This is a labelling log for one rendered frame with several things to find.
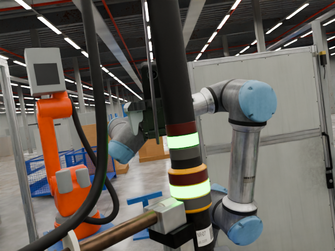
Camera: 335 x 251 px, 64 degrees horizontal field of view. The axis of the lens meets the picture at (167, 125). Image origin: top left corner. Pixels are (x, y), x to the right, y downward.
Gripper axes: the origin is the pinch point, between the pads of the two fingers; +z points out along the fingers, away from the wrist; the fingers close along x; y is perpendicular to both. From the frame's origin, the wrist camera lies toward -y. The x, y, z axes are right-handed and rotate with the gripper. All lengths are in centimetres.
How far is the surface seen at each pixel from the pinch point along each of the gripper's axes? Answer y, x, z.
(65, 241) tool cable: 10.8, 11.2, 23.2
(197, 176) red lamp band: 9.0, -0.9, 17.9
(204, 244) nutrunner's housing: 16.3, -0.7, 17.5
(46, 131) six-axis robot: 5, 135, -359
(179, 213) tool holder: 12.1, 1.6, 18.9
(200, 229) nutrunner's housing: 14.7, -0.5, 17.5
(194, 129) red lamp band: 4.3, -1.5, 17.0
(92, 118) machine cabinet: -15, 174, -1032
